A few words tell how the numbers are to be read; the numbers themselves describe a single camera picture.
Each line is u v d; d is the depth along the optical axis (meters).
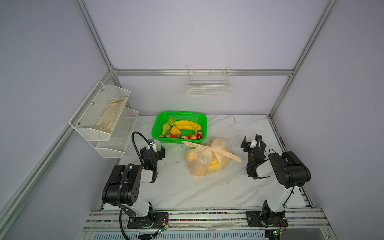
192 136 1.01
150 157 0.72
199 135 1.01
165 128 1.06
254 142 0.82
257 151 0.84
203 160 0.84
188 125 1.08
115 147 0.92
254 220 0.73
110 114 0.80
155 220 0.73
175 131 1.04
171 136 1.03
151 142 0.80
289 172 0.48
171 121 1.09
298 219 0.75
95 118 0.78
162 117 1.08
